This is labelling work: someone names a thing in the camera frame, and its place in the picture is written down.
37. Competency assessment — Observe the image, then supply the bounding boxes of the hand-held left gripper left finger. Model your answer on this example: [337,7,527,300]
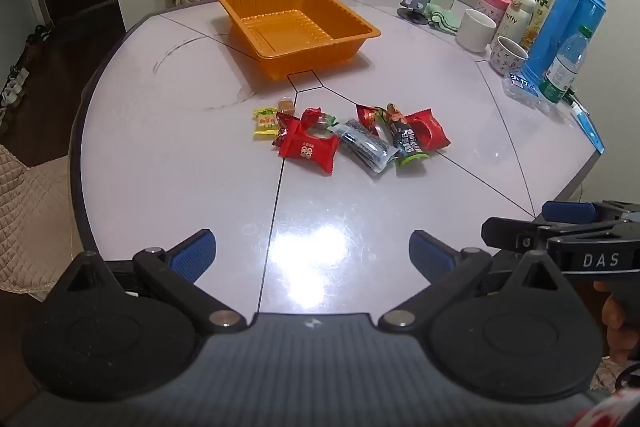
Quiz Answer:
[42,229,247,335]

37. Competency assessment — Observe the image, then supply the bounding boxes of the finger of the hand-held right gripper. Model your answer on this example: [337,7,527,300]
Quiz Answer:
[542,201,626,225]
[481,217,591,254]

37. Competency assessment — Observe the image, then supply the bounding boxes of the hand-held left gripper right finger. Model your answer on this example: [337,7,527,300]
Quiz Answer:
[378,230,591,335]

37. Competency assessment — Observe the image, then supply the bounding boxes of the dark green-ended snack packet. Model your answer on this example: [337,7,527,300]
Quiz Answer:
[377,103,432,168]

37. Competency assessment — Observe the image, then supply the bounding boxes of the puffy red snack packet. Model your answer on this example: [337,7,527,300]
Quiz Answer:
[404,108,451,151]

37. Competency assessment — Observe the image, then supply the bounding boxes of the clear black sesame packet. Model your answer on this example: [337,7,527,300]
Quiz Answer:
[331,119,400,178]

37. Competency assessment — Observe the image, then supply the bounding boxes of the yellow candy packet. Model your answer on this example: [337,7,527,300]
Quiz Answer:
[251,107,281,140]

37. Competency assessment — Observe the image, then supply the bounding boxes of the small red snack packet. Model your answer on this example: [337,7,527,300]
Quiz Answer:
[355,103,383,132]

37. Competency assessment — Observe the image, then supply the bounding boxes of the large red candy packet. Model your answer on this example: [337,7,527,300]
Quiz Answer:
[272,111,342,176]

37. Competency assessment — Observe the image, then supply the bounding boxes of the red foil candy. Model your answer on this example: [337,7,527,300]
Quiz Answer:
[299,106,326,130]

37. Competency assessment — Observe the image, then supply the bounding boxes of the orange plastic tray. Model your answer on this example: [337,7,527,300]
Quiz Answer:
[214,0,382,82]

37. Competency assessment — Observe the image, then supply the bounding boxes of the person's right hand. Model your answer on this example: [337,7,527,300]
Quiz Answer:
[594,281,640,364]

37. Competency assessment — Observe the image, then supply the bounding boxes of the crushed plastic bottle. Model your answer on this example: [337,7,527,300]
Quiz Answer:
[502,69,543,108]

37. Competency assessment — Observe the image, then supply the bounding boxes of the clear water bottle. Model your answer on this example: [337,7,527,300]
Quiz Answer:
[536,24,593,112]

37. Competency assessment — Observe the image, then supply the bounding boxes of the red patterned clothing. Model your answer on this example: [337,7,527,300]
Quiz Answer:
[565,387,640,427]

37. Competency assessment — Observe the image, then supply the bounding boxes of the patterned white mug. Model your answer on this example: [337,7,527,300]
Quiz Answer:
[489,36,530,76]

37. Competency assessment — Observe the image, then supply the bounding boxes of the blue thermos flask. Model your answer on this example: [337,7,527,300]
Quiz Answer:
[520,0,608,95]

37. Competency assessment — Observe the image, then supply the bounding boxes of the white cartoon bottle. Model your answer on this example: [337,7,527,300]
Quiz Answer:
[495,0,537,42]

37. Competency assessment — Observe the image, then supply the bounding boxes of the pink lidded bottle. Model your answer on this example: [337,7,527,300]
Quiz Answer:
[477,0,512,20]

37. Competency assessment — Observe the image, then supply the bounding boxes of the green folded cloth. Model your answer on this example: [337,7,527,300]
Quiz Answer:
[425,4,460,32]

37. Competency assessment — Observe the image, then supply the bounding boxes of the group of shoes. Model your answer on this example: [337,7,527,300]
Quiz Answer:
[0,24,51,128]

